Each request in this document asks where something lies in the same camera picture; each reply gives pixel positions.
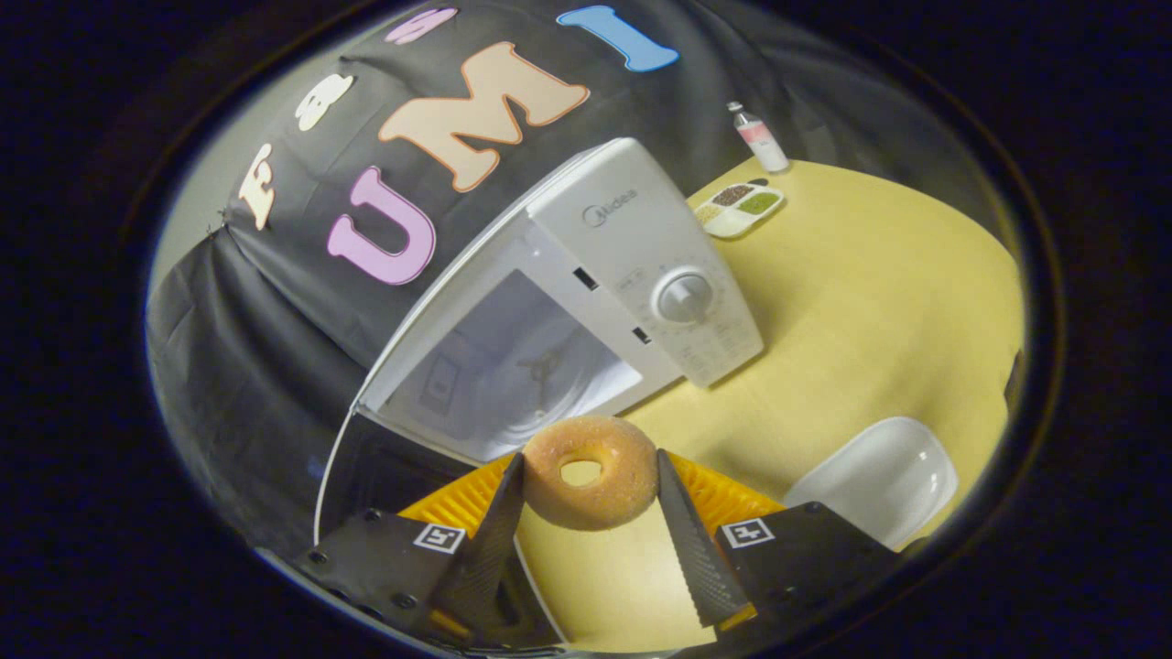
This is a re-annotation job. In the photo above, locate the white divided snack dish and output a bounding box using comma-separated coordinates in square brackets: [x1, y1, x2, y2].
[693, 182, 786, 241]

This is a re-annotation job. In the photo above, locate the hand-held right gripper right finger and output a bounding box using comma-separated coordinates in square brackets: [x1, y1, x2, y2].
[655, 448, 906, 634]

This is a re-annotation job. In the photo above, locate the white microwave oven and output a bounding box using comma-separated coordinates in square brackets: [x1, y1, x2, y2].
[314, 137, 765, 646]

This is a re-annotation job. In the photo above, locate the sugared doughnut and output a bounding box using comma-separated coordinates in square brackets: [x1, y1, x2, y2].
[520, 415, 660, 533]

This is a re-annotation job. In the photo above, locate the white oval plate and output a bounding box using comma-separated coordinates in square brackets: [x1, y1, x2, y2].
[783, 416, 960, 552]

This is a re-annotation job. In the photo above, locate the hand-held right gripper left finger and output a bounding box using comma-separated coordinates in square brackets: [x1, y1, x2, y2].
[298, 451, 527, 642]

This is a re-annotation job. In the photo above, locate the small pink label bottle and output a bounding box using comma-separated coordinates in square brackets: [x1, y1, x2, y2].
[727, 101, 790, 174]

